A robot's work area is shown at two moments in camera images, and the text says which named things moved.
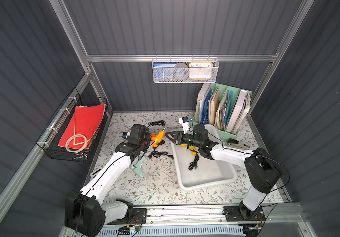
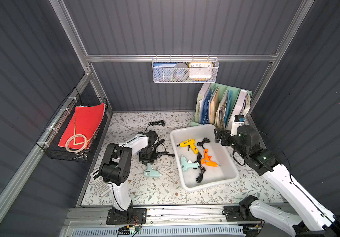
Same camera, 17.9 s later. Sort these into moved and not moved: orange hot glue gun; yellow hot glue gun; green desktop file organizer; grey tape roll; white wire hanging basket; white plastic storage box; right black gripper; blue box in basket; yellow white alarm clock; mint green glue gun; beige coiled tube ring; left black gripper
Moved: orange hot glue gun; left black gripper; mint green glue gun; right black gripper
Not moved: blue box in basket; white plastic storage box; yellow hot glue gun; green desktop file organizer; grey tape roll; yellow white alarm clock; beige coiled tube ring; white wire hanging basket
